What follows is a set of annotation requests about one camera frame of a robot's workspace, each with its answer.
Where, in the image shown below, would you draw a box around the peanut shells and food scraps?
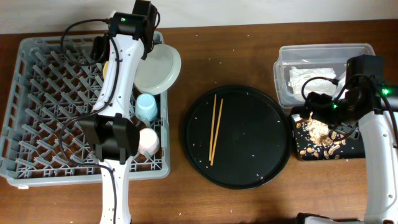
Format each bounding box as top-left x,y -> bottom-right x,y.
292,114 -> 346,161

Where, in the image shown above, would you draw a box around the white napkin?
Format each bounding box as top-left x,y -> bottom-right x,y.
288,66 -> 340,101

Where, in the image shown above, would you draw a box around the white plate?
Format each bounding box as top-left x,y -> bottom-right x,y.
134,44 -> 182,95

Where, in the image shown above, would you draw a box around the blue cup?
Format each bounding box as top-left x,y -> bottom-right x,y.
135,93 -> 157,121

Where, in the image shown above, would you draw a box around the pink cup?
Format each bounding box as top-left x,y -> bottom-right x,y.
138,128 -> 160,156

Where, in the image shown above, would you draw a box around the wooden chopstick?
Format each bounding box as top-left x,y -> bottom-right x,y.
210,99 -> 223,166
208,94 -> 216,161

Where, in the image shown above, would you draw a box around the yellow bowl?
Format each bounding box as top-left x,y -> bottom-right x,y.
103,61 -> 109,80

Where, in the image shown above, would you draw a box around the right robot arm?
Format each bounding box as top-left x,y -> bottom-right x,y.
300,55 -> 397,223

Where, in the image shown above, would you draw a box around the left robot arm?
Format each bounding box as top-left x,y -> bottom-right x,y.
79,1 -> 159,223

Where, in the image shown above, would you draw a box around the grey dishwasher rack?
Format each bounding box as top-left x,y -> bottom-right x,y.
0,30 -> 172,188

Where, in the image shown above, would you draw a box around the black rectangular tray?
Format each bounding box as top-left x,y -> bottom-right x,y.
290,106 -> 365,161

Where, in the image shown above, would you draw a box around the clear plastic bin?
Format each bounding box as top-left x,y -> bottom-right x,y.
273,44 -> 375,110

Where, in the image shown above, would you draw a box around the round black tray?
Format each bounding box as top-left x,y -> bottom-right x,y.
181,85 -> 293,189

